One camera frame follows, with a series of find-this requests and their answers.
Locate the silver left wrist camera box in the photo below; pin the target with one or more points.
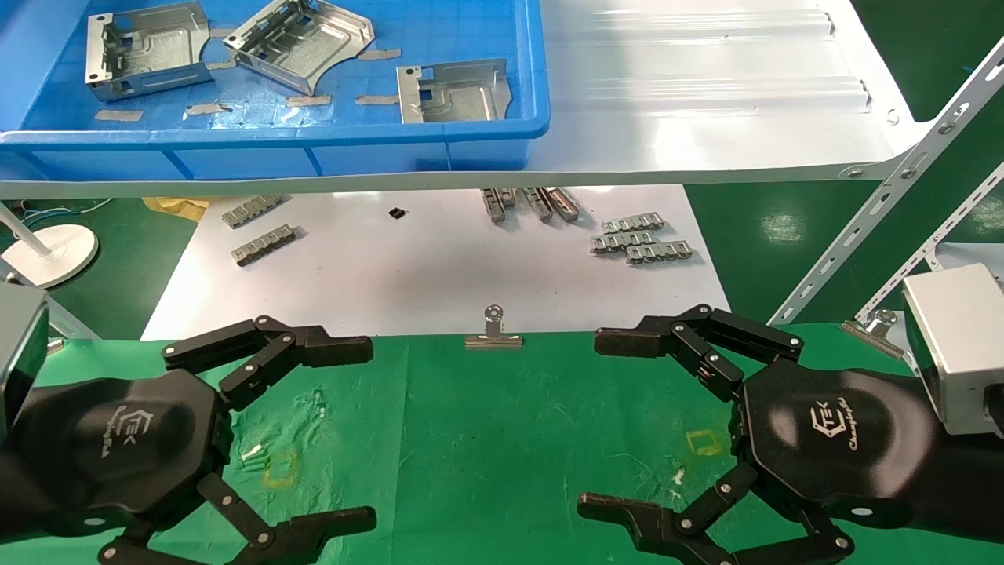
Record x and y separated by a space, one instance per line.
20 353

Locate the blue plastic bin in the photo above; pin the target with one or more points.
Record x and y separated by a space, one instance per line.
439 31

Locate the flat sheet metal bracket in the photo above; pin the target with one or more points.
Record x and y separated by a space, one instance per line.
463 98

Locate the yellow bag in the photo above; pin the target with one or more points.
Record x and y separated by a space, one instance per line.
176 208

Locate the metal clip strip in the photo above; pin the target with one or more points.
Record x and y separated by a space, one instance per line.
659 252
563 204
493 205
264 245
632 222
620 242
251 211
508 196
539 204

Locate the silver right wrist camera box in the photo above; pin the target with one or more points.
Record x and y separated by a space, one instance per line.
953 345

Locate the white perforated shelf post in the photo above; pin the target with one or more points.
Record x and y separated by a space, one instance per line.
74 320
925 259
863 224

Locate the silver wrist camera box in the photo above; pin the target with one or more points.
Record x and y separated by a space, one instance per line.
953 345
20 353

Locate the white round-base lamp stand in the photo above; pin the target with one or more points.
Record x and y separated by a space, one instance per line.
55 251

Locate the white shelf board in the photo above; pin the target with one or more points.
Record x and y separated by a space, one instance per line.
667 118

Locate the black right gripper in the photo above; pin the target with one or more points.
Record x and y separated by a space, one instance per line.
831 439

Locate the green table cloth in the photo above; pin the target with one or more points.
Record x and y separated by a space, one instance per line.
486 447

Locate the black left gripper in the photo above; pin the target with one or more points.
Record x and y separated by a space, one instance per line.
118 447

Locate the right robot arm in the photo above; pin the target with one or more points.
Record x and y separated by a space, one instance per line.
976 486

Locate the angled sheet metal bracket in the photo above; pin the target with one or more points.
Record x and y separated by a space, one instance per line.
314 47

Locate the boxy sheet metal bracket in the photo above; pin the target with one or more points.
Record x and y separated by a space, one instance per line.
149 55

